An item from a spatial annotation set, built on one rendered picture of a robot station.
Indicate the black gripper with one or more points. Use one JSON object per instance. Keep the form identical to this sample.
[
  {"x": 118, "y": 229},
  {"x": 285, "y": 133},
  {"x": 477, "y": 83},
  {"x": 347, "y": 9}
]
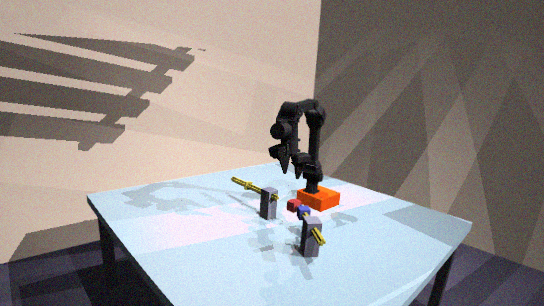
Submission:
[{"x": 299, "y": 160}]

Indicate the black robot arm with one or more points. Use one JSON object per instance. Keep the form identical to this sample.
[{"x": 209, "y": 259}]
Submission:
[{"x": 287, "y": 126}]

